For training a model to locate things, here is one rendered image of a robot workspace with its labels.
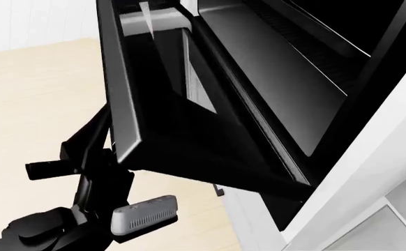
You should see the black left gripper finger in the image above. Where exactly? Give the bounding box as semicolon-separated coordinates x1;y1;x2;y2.
60;102;113;161
24;160;82;181

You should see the black oven door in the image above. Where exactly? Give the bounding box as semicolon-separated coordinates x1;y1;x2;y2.
96;0;313;195

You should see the black oven tray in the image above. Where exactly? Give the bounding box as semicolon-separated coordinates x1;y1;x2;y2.
197;6;349;158
248;0;372;58

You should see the white cabinet door panel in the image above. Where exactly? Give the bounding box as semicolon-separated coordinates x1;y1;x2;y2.
316;167;406;251

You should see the black built-in oven body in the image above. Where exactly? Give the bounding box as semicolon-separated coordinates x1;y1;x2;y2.
180;0;406;232

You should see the white kitchen cabinet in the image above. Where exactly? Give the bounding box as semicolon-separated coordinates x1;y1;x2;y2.
220;45;406;251

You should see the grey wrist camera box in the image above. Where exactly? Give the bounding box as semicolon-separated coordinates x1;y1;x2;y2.
110;194;179;236

